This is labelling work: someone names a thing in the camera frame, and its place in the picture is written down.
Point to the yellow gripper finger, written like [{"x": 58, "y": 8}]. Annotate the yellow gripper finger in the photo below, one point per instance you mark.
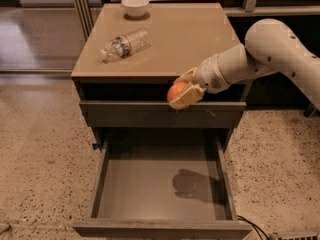
[
  {"x": 191, "y": 94},
  {"x": 188, "y": 77}
]

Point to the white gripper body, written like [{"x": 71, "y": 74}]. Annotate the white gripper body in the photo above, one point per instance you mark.
[{"x": 209, "y": 74}]

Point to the orange fruit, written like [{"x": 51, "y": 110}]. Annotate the orange fruit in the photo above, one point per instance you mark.
[{"x": 174, "y": 91}]

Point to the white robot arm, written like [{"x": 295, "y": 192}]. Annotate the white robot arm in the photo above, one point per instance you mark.
[{"x": 270, "y": 47}]

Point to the brown drawer cabinet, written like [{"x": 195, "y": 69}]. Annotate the brown drawer cabinet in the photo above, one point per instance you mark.
[{"x": 182, "y": 35}]

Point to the closed grey top drawer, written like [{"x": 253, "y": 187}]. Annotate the closed grey top drawer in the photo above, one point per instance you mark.
[{"x": 161, "y": 115}]

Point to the open grey middle drawer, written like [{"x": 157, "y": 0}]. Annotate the open grey middle drawer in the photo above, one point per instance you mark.
[{"x": 165, "y": 184}]

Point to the clear plastic water bottle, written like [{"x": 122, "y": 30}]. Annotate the clear plastic water bottle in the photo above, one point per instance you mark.
[{"x": 126, "y": 45}]

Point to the white ceramic bowl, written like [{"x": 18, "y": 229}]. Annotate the white ceramic bowl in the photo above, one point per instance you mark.
[{"x": 135, "y": 8}]

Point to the dark object on floor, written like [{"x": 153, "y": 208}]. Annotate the dark object on floor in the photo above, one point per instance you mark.
[{"x": 311, "y": 111}]

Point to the grey floor vent grille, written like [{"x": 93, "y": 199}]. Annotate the grey floor vent grille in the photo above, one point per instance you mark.
[{"x": 295, "y": 235}]

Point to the metal window frame rail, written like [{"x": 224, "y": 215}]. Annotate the metal window frame rail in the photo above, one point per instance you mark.
[{"x": 85, "y": 16}]

